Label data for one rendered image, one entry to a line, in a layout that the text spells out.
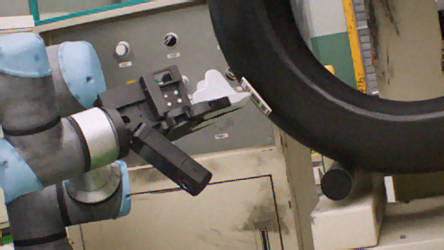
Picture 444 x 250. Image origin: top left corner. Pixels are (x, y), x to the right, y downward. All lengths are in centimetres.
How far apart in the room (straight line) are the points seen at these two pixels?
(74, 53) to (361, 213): 53
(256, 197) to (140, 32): 47
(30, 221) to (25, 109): 76
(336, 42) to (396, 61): 1001
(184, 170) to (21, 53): 26
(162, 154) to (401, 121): 32
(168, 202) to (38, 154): 97
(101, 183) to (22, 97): 69
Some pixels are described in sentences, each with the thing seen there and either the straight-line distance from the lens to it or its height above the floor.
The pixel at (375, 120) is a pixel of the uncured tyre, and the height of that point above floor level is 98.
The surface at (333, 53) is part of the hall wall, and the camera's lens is 1160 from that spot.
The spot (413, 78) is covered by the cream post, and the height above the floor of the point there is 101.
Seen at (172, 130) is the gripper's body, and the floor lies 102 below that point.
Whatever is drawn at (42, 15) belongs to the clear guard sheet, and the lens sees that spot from 211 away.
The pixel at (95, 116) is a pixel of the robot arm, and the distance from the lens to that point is 110.
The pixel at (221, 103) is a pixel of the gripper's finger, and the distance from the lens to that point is 115.
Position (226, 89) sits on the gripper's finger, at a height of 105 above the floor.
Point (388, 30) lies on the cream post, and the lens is 156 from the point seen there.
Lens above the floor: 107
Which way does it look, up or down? 3 degrees down
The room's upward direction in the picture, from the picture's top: 10 degrees counter-clockwise
